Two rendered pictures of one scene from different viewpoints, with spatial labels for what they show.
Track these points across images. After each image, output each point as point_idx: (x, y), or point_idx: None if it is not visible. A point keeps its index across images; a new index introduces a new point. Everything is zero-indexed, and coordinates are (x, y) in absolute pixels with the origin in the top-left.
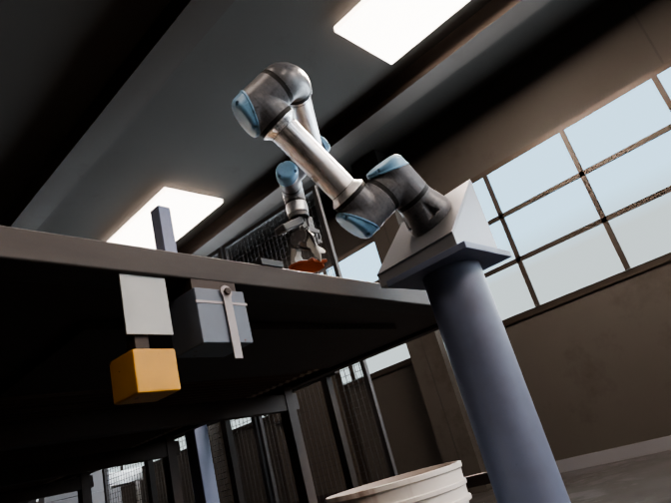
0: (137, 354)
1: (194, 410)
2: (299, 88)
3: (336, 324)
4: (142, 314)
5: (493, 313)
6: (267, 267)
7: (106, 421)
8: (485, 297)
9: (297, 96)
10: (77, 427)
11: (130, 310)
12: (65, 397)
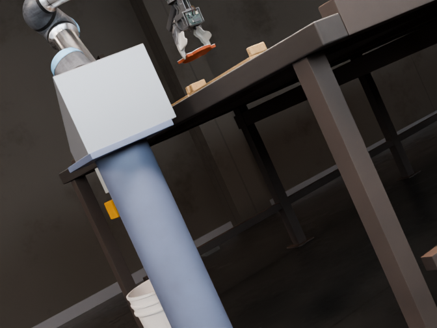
0: (105, 205)
1: (405, 43)
2: (34, 23)
3: (244, 90)
4: (105, 184)
5: (117, 209)
6: None
7: (343, 73)
8: (110, 196)
9: (41, 23)
10: None
11: (102, 183)
12: None
